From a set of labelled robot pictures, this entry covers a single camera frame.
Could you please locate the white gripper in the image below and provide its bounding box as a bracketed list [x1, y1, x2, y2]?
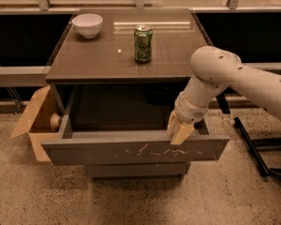
[167, 92, 208, 145]

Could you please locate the grey top drawer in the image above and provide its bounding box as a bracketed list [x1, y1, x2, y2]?
[42, 85, 229, 167]

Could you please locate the grey drawer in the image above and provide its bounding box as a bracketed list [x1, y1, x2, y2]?
[86, 162, 190, 180]
[42, 85, 229, 167]

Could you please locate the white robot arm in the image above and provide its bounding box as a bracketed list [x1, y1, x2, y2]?
[168, 46, 281, 145]

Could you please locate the grey bottom drawer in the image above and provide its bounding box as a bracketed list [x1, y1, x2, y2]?
[86, 162, 190, 180]

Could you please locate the grey drawer cabinet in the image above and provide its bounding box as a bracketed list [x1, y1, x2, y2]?
[45, 7, 225, 182]

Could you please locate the open cardboard box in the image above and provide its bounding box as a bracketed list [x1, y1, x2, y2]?
[10, 85, 62, 162]

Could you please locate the black metal stand base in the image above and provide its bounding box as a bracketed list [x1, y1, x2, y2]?
[234, 117, 281, 182]

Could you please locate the green soda can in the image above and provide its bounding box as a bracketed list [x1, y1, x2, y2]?
[134, 24, 153, 63]

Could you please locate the white round object in box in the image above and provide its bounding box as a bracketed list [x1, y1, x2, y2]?
[50, 113, 62, 132]

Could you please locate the white ceramic bowl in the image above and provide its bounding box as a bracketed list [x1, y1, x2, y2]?
[72, 14, 103, 38]

